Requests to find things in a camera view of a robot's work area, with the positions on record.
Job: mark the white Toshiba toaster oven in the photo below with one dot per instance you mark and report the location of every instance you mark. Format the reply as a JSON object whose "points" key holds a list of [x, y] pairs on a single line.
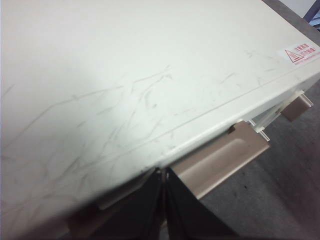
{"points": [[125, 75]]}

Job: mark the blue frame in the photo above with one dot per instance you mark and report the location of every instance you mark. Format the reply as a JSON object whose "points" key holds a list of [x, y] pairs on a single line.
{"points": [[313, 12]]}

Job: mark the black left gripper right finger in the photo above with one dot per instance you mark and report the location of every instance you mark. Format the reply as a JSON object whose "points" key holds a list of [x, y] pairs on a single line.
{"points": [[185, 217]]}

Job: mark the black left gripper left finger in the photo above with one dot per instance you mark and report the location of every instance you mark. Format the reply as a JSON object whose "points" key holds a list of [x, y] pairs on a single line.
{"points": [[142, 212]]}

